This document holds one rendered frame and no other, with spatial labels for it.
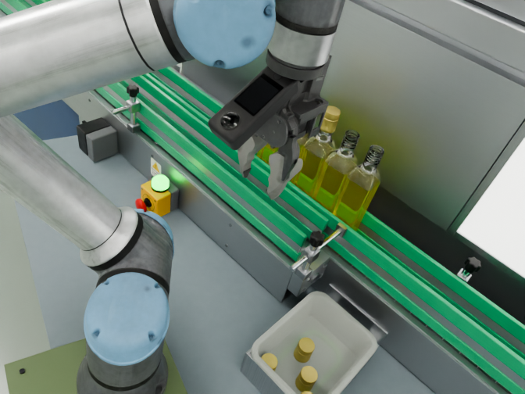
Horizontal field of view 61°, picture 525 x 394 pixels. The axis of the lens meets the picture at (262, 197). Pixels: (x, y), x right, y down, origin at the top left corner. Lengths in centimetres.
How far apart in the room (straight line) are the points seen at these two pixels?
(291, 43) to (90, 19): 23
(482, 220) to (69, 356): 83
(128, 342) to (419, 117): 68
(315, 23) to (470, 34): 44
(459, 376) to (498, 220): 31
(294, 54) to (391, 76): 47
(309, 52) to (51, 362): 67
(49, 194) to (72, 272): 43
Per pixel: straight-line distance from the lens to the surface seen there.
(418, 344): 100
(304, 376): 91
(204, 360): 96
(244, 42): 35
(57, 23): 39
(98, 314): 67
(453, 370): 100
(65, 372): 89
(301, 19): 51
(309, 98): 60
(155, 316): 67
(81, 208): 69
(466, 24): 89
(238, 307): 103
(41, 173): 66
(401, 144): 99
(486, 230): 100
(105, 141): 130
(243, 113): 53
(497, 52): 88
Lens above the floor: 161
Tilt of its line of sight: 43 degrees down
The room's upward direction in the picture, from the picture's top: 14 degrees clockwise
